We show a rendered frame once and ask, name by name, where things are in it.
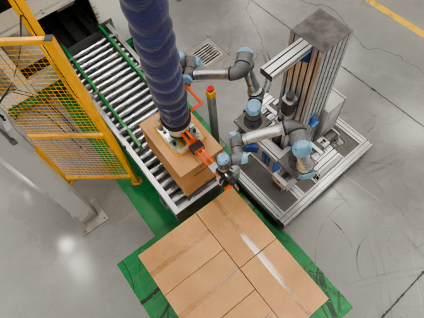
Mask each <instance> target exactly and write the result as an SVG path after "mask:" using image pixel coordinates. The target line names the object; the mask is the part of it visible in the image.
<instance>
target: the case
mask: <svg viewBox="0 0 424 318"><path fill-rule="evenodd" d="M158 116H159V112H158V113H156V114H155V115H153V116H152V117H150V118H149V119H147V120H145V121H144V122H142V123H141V124H140V125H139V126H140V128H141V130H142V132H143V134H144V137H145V139H146V141H147V143H148V146H149V147H150V149H151V151H152V152H153V153H154V154H155V156H156V157H157V158H158V159H159V161H160V162H161V163H162V165H163V166H164V167H165V168H166V170H167V171H168V173H169V174H170V175H171V176H172V178H173V179H174V180H175V181H176V183H177V184H178V185H179V187H180V188H181V189H182V190H183V192H184V193H185V194H186V196H188V195H190V194H191V193H193V192H194V191H195V190H197V189H198V188H200V187H201V186H203V185H204V184H205V183H207V182H208V181H209V180H211V179H212V178H213V177H215V175H213V174H212V173H211V171H210V170H209V169H208V167H207V165H206V164H205V163H204V162H203V161H202V160H201V158H200V157H199V156H198V155H197V156H196V155H195V156H194V155H193V154H192V152H191V151H190V150H187V152H185V153H184V154H183V155H181V156H180V157H178V158H177V157H176V156H175V155H174V154H173V153H172V151H171V150H170V149H169V147H168V146H167V145H166V144H165V143H164V141H163V140H162V139H161V137H159V135H158V134H157V133H156V131H155V130H154V127H155V126H156V124H155V119H156V118H157V117H158ZM191 119H192V120H193V121H194V122H195V123H196V125H197V126H198V127H199V128H200V130H202V132H203V133H204V134H205V135H206V136H207V138H206V139H205V140H203V141H202V143H203V144H204V147H205V152H207V153H208V154H209V156H210V157H211V158H212V160H213V161H214V162H216V160H215V156H216V157H218V155H219V154H220V153H223V148H222V147H221V146H220V145H219V143H218V142H217V141H216V140H215V139H214V137H212V135H210V133H209V132H208V131H207V130H206V129H205V127H204V126H203V125H202V124H201V123H200V122H199V121H198V120H197V119H196V117H195V116H194V115H193V114H192V113H191ZM179 141H180V142H181V143H182V144H183V145H184V147H185V146H186V144H187V142H186V141H185V140H184V139H179ZM216 164H217V162H216Z"/></svg>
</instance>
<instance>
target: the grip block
mask: <svg viewBox="0 0 424 318"><path fill-rule="evenodd" d="M202 149H205V147H204V144H203V143H202V142H201V141H200V139H199V140H198V139H197V143H196V142H192V143H191V144H189V150H190V151H191V152H192V154H193V155H194V156H195V155H196V156H197V152H200V153H201V152H202V151H201V150H202Z"/></svg>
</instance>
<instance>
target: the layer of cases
mask: <svg viewBox="0 0 424 318"><path fill-rule="evenodd" d="M138 257H139V258H140V260H141V262H142V263H143V264H144V266H145V268H146V269H147V270H148V272H149V273H150V275H151V277H152V278H153V279H154V281H155V283H156V284H157V285H158V287H159V289H160V290H161V291H162V293H163V294H164V296H165V298H166V299H167V300H168V302H169V304H170V305H171V306H172V308H173V309H174V311H175V313H176V314H177V315H178V317H179V318H308V317H309V316H310V315H312V314H313V313H314V312H315V311H316V310H317V309H318V308H319V307H320V306H321V305H322V304H324V303H325V302H326V301H327V300H328V297H327V296H326V295H325V294H324V292H323V291H322V290H321V289H320V288H319V287H318V286H317V285H316V283H315V282H314V281H313V280H312V278H311V277H310V276H309V275H308V274H307V273H306V272H305V271H304V269H303V268H302V267H301V266H300V265H299V263H298V262H297V261H296V260H295V259H294V258H293V257H292V255H291V254H290V253H289V252H288V251H287V250H286V249H285V248H284V246H283V245H282V244H281V243H280V242H279V240H278V239H276V237H275V236H274V235H273V234H272V232H271V231H270V230H269V229H268V228H267V226H266V225H265V224H264V223H263V222H262V221H261V220H260V218H259V217H258V216H257V215H256V214H255V212H253V210H252V209H251V208H250V207H249V206H248V205H247V203H246V202H245V201H244V200H243V199H242V198H241V197H240V195H239V194H238V193H237V192H236V191H235V189H234V188H231V189H227V190H226V191H224V192H223V193H221V194H220V195H219V196H218V197H216V198H215V199H214V200H212V201H211V202H210V203H208V204H207V205H206V206H204V207H203V208H201V209H200V210H199V211H197V212H196V213H194V214H193V215H192V216H191V217H189V218H188V219H186V221H184V222H183V223H181V224H180V225H179V226H177V227H176V228H174V229H173V230H172V231H171V232H169V233H168V234H166V235H165V236H164V237H162V238H161V239H160V240H159V241H157V242H156V243H154V244H153V245H152V246H151V247H149V248H148V249H146V250H145V251H144V252H142V253H141V254H140V255H139V256H138Z"/></svg>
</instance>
